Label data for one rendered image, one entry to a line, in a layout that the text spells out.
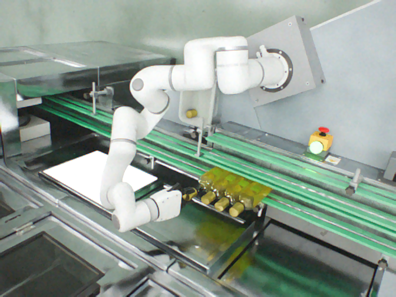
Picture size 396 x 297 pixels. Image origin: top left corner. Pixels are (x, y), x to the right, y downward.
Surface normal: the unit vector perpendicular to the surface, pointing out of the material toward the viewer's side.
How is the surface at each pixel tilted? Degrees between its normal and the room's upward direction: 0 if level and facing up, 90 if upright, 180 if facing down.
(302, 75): 5
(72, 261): 90
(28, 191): 90
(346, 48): 0
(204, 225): 90
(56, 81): 90
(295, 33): 5
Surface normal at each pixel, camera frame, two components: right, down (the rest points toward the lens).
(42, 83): 0.82, 0.31
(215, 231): 0.10, -0.91
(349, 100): -0.56, 0.29
